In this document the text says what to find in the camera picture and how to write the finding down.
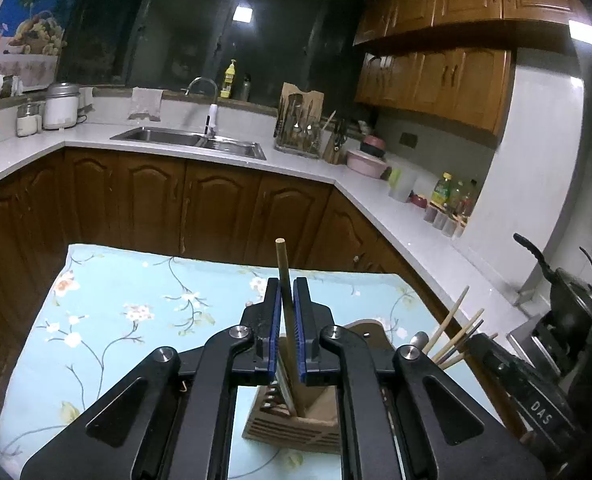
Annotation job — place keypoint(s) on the pink basin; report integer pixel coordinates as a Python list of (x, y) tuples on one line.
[(365, 166)]

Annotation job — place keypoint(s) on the row of spice jars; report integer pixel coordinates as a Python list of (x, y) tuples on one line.
[(445, 222)]

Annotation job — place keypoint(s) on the tropical fruit wall poster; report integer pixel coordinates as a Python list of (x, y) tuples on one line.
[(31, 20)]

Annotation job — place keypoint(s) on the hanging dishcloth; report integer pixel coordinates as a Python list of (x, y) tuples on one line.
[(145, 104)]

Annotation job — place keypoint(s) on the light blue floral tablecloth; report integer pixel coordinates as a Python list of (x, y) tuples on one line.
[(126, 300)]

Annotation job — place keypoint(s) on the wooden cutting board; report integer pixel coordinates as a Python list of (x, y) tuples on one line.
[(306, 97)]

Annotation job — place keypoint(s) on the wooden utensil holder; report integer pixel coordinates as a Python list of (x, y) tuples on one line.
[(296, 432)]

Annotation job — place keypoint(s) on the yellow dish soap bottle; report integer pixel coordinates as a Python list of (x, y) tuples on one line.
[(228, 82)]

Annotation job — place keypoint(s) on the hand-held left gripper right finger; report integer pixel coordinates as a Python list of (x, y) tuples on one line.
[(302, 330)]

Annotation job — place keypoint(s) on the glass storage jar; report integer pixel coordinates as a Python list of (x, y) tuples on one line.
[(28, 122)]

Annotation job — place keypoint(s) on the dark red pot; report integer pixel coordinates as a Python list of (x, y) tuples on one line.
[(374, 144)]

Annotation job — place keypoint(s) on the white plastic pitcher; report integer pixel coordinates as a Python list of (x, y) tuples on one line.
[(403, 182)]

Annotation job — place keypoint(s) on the dark kitchen window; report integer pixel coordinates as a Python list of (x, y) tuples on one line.
[(186, 25)]

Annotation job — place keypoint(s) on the gas stove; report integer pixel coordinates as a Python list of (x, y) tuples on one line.
[(530, 335)]

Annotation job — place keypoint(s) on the dark sauce bottles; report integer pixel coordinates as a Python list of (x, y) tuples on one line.
[(465, 200)]

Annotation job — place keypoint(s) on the small grey bottle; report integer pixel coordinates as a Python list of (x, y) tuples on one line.
[(245, 90)]

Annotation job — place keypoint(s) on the white electric cooker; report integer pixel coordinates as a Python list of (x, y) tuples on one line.
[(61, 107)]

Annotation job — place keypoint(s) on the wooden wall cabinets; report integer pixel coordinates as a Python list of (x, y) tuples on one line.
[(455, 75)]

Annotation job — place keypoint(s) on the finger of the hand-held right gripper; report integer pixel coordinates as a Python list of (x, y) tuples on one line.
[(498, 365)]

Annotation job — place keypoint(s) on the wooden base cabinets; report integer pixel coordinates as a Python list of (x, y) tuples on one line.
[(216, 210)]

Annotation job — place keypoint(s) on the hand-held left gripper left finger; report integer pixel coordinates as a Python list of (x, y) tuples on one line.
[(274, 330)]

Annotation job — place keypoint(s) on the grey chopstick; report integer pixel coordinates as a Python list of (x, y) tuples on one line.
[(468, 333)]

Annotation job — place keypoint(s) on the dark wall socket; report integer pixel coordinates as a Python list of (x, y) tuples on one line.
[(408, 140)]

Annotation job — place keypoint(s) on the steel kitchen sink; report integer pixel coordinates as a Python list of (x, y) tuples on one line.
[(176, 139)]

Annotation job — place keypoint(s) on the kitchen faucet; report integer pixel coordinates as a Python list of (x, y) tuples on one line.
[(212, 119)]

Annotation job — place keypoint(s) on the black wok with lid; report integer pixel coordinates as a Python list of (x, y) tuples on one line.
[(570, 300)]

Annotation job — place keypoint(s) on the wooden knife block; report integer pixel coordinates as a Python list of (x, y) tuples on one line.
[(335, 145)]

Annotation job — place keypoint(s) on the wooden chopstick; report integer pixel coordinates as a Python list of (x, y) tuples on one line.
[(448, 317), (455, 360), (286, 285), (463, 327)]

